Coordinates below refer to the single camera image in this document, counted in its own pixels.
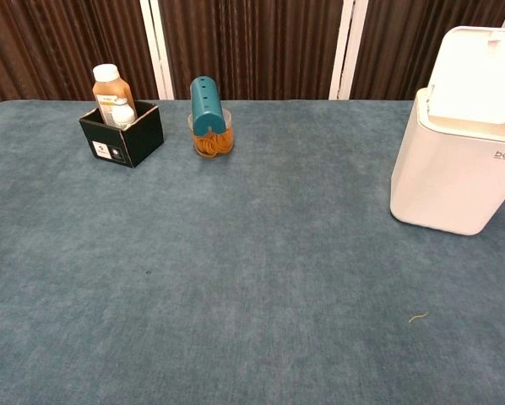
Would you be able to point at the brown pleated curtain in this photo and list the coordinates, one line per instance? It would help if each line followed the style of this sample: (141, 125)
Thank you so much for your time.
(252, 42)

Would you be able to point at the black open cardboard box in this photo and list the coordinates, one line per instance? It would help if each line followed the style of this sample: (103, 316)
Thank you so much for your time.
(128, 141)

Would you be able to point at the small white plastic bottle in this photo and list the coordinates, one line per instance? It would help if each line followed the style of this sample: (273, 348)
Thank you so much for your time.
(123, 114)

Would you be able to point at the white plastic trash bin body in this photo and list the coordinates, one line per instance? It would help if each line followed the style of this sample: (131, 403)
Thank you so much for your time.
(446, 177)

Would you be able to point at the white plastic appliance lid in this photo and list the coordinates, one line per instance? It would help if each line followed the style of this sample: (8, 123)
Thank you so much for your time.
(472, 71)

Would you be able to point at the teal arched plastic holder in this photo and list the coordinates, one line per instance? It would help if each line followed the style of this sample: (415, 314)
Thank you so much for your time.
(206, 105)

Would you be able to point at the blue-green velvet table cloth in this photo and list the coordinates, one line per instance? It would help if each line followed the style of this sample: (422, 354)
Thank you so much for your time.
(235, 274)

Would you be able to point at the loose yellow rubber band piece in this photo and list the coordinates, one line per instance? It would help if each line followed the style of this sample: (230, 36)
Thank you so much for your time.
(418, 316)

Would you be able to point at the clear cup of rubber bands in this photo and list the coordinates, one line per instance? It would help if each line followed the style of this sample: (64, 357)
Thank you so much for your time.
(214, 143)

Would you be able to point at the brown juice bottle white cap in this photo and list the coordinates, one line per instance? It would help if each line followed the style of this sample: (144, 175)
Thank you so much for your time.
(111, 90)

